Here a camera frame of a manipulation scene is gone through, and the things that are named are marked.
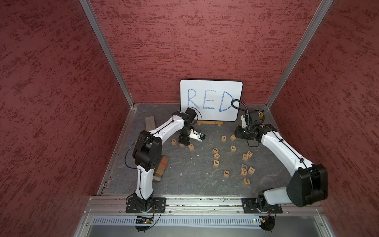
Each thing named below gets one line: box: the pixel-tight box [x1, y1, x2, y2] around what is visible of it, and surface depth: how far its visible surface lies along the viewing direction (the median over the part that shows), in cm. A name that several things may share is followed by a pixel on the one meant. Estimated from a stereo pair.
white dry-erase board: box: [180, 79, 244, 122], surface depth 99 cm
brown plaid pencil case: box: [152, 155, 169, 183], surface depth 86 cm
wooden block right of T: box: [247, 166, 256, 176], surface depth 85 cm
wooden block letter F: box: [213, 159, 220, 168], surface depth 89 cm
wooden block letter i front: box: [243, 178, 251, 185], surface depth 82 cm
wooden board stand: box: [196, 120, 224, 127], surface depth 105 cm
